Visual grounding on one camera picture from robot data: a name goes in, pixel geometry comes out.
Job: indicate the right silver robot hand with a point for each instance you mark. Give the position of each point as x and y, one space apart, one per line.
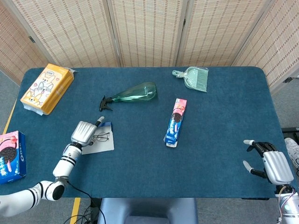
278 168

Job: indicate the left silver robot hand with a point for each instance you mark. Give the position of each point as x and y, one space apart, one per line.
84 133

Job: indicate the black eyeglasses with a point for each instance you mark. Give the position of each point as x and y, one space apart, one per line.
102 136

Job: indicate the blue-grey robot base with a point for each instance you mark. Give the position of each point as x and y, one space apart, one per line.
147 210

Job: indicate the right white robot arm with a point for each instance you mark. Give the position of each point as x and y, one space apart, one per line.
290 207

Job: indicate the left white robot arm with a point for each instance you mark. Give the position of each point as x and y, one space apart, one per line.
66 161

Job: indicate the white sneaker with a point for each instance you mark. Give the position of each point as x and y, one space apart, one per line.
293 149

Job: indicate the black table foot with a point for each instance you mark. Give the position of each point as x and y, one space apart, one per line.
290 131

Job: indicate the yellow cartoon tissue pack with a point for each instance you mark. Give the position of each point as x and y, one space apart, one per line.
46 88

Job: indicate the green spray bottle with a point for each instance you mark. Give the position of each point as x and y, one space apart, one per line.
137 94

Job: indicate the black table leg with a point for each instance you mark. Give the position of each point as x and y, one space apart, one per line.
94 201

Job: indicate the blue felt table cover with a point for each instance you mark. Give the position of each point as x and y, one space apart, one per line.
210 140

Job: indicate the wide blue Oreo box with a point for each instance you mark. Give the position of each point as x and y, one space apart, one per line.
11 158

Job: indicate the slim blue Oreo box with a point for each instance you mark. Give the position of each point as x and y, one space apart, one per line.
175 123

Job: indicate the bamboo folding screen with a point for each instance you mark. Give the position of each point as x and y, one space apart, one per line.
149 32

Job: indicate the green dustpan brush set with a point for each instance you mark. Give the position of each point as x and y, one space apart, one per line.
196 79

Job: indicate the black screen foot bracket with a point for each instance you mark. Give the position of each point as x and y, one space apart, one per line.
288 79

